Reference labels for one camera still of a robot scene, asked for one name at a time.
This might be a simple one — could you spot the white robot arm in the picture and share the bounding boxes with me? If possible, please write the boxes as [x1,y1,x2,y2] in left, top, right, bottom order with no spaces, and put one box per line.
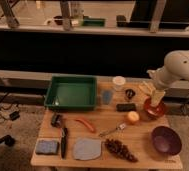
[147,50,189,107]

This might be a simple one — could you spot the small black brush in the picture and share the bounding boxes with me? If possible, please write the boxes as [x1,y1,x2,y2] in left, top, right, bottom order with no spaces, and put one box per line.
[51,114,63,128]

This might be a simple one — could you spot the black binder clip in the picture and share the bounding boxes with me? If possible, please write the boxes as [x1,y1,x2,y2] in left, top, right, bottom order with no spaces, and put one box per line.
[125,89,135,101]

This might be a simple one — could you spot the yellow round fruit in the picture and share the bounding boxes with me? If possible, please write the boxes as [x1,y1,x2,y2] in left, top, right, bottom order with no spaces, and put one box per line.
[127,111,140,124]

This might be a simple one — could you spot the silver fork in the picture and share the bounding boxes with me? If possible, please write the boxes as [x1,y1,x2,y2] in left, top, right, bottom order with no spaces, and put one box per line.
[99,123,127,137]

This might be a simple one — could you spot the black power adapter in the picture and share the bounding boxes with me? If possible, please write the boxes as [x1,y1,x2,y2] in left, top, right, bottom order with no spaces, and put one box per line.
[9,111,20,121]

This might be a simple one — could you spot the grey-blue towel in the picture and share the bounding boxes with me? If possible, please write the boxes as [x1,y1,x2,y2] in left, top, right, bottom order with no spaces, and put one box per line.
[73,138,102,161]

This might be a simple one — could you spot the blue sponge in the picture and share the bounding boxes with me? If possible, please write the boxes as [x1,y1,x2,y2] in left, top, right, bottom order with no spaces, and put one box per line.
[35,140,59,155]

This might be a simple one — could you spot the red bowl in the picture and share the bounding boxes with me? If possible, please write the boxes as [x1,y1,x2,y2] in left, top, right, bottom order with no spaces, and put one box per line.
[143,98,167,119]

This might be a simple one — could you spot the yellow wooden utensils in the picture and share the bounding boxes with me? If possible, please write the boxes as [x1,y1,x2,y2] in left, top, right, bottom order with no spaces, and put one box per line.
[139,81,156,96]

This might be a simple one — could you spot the white paper cup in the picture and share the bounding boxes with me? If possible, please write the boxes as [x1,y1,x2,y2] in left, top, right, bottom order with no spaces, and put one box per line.
[112,76,126,91]

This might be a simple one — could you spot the black rectangular block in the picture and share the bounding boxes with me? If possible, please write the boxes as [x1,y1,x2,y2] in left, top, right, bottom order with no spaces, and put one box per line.
[116,103,136,112]

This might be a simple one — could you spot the clear blue plastic cup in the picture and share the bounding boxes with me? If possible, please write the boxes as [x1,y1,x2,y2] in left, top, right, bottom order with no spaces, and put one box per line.
[102,90,113,105]

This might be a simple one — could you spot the green plastic tray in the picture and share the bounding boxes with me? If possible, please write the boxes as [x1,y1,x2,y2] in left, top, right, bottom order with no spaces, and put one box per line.
[44,76,97,111]

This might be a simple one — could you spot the purple bowl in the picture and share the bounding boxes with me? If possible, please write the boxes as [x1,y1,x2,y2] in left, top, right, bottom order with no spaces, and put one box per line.
[151,126,182,155]

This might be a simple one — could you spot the brown grape bunch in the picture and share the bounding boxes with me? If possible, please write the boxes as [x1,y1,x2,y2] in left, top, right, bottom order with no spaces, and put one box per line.
[104,139,138,162]

